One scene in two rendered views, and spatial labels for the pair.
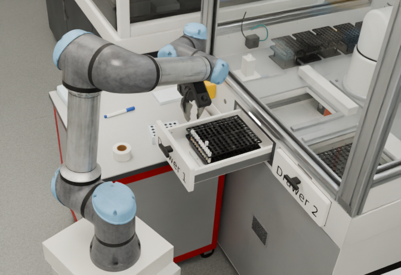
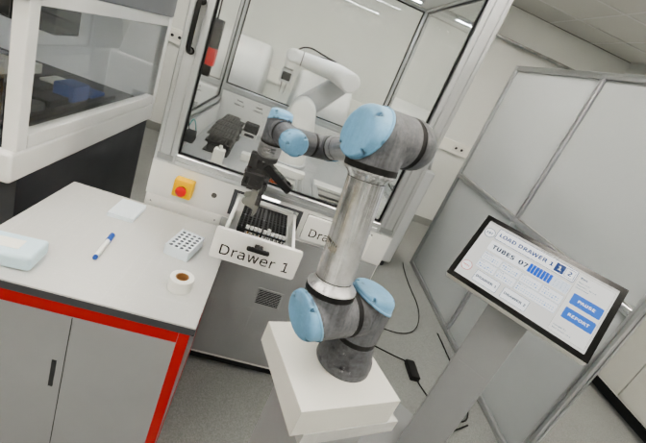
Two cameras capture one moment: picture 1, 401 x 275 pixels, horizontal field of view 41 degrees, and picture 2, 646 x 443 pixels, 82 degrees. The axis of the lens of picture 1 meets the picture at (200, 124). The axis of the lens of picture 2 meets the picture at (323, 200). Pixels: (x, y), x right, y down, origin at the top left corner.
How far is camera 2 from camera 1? 156 cm
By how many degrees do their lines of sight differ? 64
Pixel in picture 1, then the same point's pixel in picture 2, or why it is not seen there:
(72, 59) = (405, 136)
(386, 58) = (439, 119)
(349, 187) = (392, 216)
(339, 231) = (379, 253)
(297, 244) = not seen: hidden behind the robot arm
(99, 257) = (363, 368)
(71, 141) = (359, 247)
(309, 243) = not seen: hidden behind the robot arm
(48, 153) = not seen: outside the picture
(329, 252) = (365, 273)
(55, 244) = (310, 400)
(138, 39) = (34, 150)
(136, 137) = (161, 262)
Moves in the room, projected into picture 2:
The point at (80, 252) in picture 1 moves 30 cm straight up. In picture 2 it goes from (333, 384) to (385, 286)
